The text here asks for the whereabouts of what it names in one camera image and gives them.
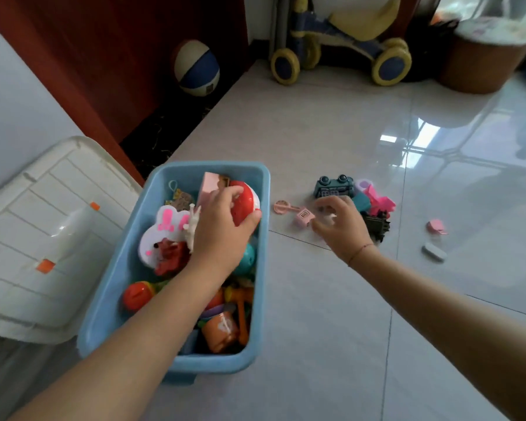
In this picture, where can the person's left hand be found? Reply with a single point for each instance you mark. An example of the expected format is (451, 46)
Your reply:
(217, 238)

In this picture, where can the person's right hand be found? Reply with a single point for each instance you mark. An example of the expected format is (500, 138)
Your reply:
(346, 234)

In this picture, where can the person's left thumb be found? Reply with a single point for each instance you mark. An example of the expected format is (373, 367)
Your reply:
(250, 221)

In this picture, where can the person's right thumb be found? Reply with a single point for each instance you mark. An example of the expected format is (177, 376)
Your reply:
(319, 225)

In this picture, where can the red and white round toy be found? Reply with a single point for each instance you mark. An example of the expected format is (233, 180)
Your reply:
(244, 201)

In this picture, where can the person's right forearm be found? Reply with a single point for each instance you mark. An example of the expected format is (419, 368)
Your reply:
(456, 333)

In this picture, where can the person's left forearm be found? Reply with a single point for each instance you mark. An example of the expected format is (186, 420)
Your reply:
(127, 346)

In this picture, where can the small pink toy cube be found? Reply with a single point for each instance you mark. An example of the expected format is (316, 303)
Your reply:
(303, 217)

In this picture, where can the pink toy key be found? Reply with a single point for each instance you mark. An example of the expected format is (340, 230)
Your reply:
(284, 207)

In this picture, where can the teal toy egg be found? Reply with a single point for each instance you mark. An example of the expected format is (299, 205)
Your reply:
(247, 258)

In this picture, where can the teal toy train block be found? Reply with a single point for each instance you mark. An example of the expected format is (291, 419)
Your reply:
(333, 187)

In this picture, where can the teal toy piece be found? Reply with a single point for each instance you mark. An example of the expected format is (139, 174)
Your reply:
(361, 202)

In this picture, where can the pink toy box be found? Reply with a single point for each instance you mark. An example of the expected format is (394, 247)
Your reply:
(208, 186)

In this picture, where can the black toy piece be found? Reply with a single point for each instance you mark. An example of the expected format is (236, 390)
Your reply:
(377, 227)

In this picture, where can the small white toy figure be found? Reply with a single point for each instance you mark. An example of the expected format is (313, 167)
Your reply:
(193, 223)

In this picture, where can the bright pink toy piece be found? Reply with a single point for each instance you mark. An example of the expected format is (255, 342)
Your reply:
(380, 202)

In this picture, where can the brown toy biscuit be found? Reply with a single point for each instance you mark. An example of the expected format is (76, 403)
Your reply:
(182, 199)

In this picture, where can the red toy animal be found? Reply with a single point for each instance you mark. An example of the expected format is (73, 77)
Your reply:
(172, 257)

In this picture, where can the white rabbit toy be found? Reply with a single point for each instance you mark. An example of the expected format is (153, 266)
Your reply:
(162, 234)

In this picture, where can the orange toy cup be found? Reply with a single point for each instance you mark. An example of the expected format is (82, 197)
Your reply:
(220, 332)

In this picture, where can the small pink toy shell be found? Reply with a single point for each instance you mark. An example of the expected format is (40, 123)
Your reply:
(436, 227)

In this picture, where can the small grey toy block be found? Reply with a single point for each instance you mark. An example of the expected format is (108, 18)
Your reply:
(434, 252)

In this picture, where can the red orange round toy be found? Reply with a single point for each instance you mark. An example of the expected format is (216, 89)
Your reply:
(138, 295)

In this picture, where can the light blue plastic bin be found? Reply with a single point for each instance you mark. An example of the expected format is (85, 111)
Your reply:
(114, 284)

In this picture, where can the blue and white basketball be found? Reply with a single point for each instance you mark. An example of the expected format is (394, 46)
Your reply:
(197, 67)

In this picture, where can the ride-on toy with yellow wheels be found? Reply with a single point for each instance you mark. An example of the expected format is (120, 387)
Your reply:
(346, 39)

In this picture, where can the dark red wooden door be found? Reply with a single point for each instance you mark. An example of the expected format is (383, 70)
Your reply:
(127, 61)

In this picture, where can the white plastic storage box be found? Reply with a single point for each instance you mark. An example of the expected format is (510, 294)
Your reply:
(39, 241)

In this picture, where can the brown bucket with plastic cover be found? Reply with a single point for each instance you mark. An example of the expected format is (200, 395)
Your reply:
(482, 56)

